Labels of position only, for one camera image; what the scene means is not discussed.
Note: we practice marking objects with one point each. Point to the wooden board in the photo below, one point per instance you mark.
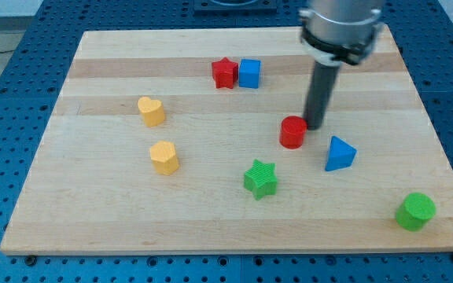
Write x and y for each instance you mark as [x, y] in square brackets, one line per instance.
[92, 188]

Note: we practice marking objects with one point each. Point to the red cylinder block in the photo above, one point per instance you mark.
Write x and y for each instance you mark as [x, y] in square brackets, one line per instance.
[293, 130]

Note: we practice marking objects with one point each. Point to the blue cube block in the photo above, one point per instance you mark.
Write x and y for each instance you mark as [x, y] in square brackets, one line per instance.
[249, 73]

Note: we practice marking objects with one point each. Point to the red star block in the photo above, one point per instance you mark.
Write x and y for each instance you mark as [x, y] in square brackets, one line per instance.
[225, 73]

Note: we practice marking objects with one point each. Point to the blue triangle block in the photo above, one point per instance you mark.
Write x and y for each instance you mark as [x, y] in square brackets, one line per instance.
[340, 154]

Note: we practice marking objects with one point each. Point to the green cylinder block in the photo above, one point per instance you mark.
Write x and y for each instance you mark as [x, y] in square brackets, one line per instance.
[415, 211]

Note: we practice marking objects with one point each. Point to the yellow hexagon block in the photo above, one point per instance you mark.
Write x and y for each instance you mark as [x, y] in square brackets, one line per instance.
[164, 157]

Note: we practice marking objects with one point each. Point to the yellow heart block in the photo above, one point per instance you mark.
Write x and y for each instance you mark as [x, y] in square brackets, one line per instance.
[152, 111]

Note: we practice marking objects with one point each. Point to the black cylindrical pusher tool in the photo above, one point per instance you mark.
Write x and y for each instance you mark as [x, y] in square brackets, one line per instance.
[319, 93]

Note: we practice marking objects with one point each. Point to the green star block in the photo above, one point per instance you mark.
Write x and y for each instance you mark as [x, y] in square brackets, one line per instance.
[260, 179]

